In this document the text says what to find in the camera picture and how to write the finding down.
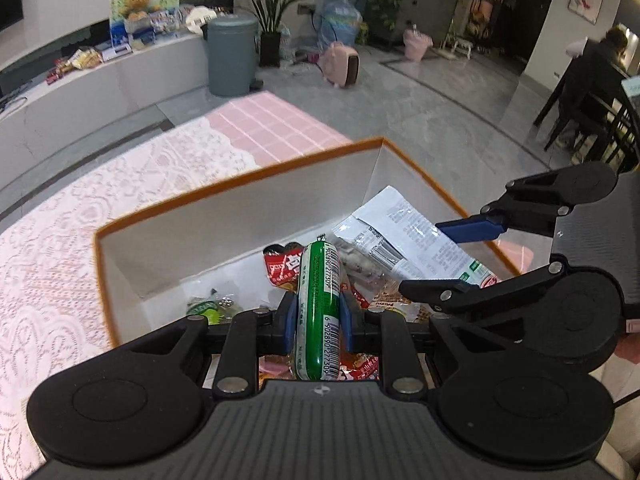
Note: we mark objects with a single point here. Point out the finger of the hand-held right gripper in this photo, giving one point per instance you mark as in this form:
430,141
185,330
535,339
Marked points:
440,295
470,230

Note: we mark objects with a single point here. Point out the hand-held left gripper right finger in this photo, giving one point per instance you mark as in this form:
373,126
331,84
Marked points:
346,320

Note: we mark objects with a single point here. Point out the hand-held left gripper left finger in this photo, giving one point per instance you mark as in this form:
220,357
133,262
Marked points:
290,320

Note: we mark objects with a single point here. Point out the green sausage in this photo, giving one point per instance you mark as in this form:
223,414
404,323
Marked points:
317,310

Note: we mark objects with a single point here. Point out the red snack packet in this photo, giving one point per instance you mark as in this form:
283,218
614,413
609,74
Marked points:
357,367

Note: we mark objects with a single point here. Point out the clear packet brown snacks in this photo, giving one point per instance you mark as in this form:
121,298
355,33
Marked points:
360,267

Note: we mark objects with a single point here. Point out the white snack packet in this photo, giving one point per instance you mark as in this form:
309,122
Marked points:
400,230

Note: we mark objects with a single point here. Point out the small green candy packet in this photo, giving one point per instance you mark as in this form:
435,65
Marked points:
207,312

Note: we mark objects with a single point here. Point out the orange cardboard box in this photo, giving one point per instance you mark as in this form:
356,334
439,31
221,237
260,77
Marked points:
225,220

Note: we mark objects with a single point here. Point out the person's right hand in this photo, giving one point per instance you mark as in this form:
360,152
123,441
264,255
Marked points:
630,346

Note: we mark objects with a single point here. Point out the black dining chair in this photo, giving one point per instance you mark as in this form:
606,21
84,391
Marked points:
560,105

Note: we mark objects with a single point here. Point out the white stool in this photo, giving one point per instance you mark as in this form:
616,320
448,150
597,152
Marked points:
457,45

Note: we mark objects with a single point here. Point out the pink bucket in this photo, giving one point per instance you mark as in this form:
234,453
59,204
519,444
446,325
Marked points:
417,45

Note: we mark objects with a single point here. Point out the pink heater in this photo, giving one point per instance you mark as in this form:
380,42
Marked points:
340,65

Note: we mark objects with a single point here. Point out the grey cabinet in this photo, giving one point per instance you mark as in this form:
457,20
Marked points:
430,0

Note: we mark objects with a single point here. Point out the blue water jug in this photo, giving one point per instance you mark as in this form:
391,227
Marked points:
340,25

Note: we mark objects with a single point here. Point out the grey trash bin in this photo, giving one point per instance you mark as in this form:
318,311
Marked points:
232,60

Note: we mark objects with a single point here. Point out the potted plant black pot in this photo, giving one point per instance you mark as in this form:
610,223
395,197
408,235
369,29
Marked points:
270,50

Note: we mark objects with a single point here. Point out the grey television console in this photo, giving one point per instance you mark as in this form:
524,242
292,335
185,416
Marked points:
100,90

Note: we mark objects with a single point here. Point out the white round socket hub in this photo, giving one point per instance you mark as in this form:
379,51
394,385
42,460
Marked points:
200,17

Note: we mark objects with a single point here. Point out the digital scale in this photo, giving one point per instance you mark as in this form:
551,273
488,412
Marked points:
115,52

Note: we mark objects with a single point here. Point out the blue carton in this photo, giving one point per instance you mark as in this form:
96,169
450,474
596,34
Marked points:
119,35

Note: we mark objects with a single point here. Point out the pile of snack packets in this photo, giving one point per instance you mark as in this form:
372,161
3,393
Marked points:
85,57

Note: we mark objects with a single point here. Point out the framed wall picture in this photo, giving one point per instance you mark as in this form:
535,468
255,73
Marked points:
585,0

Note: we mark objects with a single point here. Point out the wall socket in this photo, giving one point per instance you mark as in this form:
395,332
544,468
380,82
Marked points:
306,8

